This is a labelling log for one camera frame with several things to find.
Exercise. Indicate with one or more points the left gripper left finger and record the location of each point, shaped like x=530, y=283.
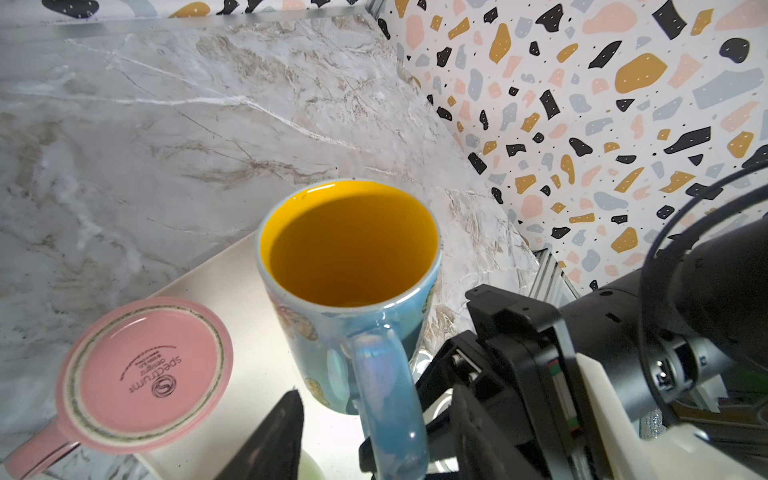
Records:
x=273, y=450

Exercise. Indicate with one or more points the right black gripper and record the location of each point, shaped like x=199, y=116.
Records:
x=520, y=364

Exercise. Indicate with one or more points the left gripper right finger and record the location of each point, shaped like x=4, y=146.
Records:
x=482, y=450

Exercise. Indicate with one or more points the light blue butterfly mug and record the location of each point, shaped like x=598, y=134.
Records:
x=350, y=267

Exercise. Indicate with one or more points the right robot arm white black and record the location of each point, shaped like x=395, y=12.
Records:
x=697, y=306

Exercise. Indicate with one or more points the light green mug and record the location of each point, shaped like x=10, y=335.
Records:
x=308, y=468

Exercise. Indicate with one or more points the pink patterned mug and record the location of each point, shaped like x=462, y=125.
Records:
x=139, y=378

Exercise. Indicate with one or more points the cream rectangular tray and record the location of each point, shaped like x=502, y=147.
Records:
x=229, y=284

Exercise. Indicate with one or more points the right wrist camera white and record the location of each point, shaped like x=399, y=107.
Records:
x=680, y=453

